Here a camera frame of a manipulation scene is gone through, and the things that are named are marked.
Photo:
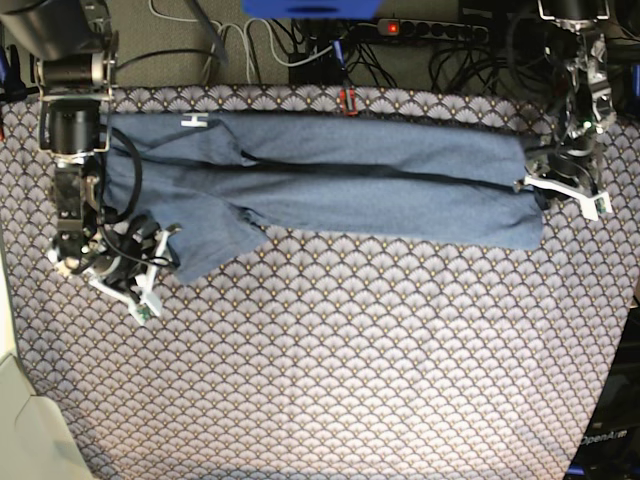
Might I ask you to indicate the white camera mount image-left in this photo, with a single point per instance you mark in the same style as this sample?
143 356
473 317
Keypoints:
131 280

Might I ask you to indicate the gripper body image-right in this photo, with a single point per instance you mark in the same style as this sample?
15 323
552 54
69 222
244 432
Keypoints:
566 168

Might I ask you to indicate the blue grey T-shirt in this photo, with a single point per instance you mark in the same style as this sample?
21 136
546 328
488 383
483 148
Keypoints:
226 176

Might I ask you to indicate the black OpenArm base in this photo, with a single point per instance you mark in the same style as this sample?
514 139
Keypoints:
609 448

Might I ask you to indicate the red black clamp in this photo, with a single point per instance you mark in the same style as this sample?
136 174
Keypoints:
348 102

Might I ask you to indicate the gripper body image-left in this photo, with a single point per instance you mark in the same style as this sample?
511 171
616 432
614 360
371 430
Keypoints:
72 254

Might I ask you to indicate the fan patterned table cloth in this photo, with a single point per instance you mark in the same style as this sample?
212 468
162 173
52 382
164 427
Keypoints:
321 355

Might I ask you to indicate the black power strip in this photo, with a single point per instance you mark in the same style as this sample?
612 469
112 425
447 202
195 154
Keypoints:
430 30

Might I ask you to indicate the black robot arm image-left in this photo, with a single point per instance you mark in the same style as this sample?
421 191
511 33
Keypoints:
75 51

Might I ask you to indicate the blue box overhead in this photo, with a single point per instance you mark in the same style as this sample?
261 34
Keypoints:
311 9

